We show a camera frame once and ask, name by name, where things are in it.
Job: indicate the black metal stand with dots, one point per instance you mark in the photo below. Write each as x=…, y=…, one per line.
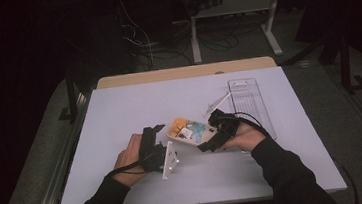
x=71, y=92
x=345, y=66

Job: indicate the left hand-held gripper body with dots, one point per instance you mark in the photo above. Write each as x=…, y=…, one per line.
x=151, y=158

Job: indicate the white table cover board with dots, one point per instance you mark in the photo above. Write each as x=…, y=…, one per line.
x=168, y=96

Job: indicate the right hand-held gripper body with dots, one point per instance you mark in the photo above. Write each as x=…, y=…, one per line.
x=228, y=124

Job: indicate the person's right hand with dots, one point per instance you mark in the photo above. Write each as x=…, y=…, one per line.
x=246, y=137

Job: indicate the clear plastic tray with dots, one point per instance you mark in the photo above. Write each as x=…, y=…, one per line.
x=247, y=97

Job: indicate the white metal desk frame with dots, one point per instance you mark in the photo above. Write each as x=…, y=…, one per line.
x=233, y=6

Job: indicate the person's left hand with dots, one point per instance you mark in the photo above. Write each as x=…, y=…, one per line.
x=127, y=160

